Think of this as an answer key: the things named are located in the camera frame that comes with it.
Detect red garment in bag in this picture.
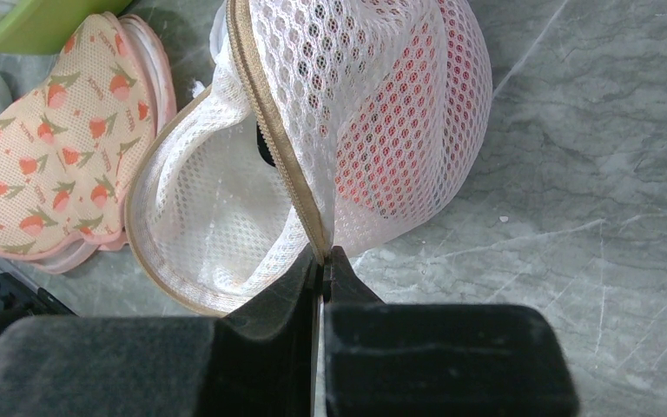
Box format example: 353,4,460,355
335,18,485,221

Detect floral peach placemat stack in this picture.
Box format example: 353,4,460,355
0,12,177,274

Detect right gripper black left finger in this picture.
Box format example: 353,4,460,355
0,248,318,416

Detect green plastic basin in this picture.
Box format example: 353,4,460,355
0,0,131,55

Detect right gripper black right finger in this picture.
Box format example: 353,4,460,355
322,247,580,416

